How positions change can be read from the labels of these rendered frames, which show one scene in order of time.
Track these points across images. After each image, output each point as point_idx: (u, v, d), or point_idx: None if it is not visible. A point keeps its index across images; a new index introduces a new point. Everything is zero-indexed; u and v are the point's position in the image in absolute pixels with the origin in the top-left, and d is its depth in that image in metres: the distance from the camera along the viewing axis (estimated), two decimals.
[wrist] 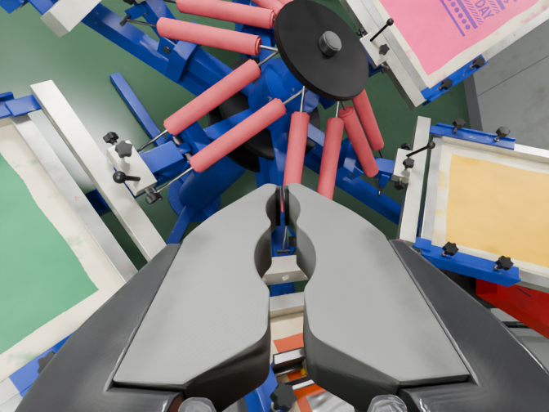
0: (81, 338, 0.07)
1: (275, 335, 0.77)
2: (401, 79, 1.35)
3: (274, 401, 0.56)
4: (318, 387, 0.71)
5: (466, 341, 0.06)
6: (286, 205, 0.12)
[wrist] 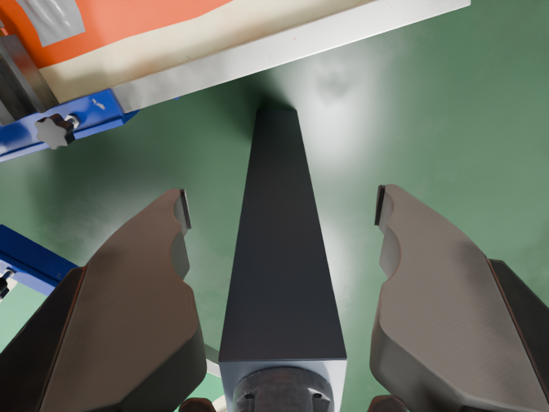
0: None
1: None
2: None
3: (64, 142, 0.45)
4: (20, 20, 0.45)
5: None
6: (379, 204, 0.12)
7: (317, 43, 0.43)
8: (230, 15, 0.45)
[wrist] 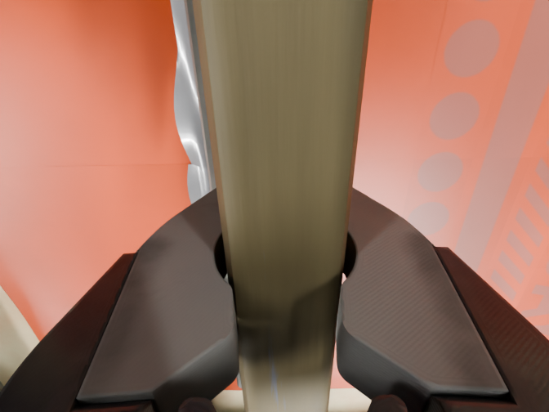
0: (35, 362, 0.06)
1: None
2: None
3: None
4: None
5: (508, 358, 0.06)
6: None
7: None
8: None
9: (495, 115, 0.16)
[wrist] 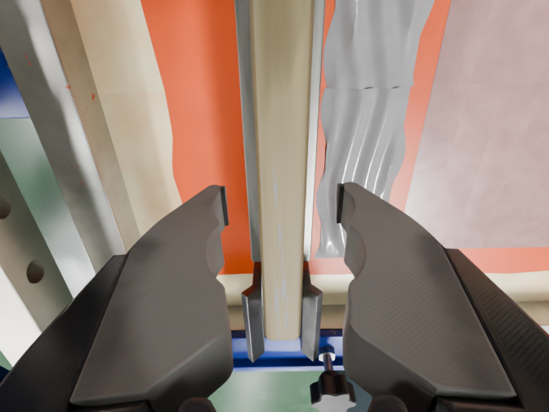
0: (26, 366, 0.06)
1: None
2: None
3: None
4: None
5: (517, 361, 0.06)
6: (340, 203, 0.12)
7: None
8: (547, 279, 0.38)
9: None
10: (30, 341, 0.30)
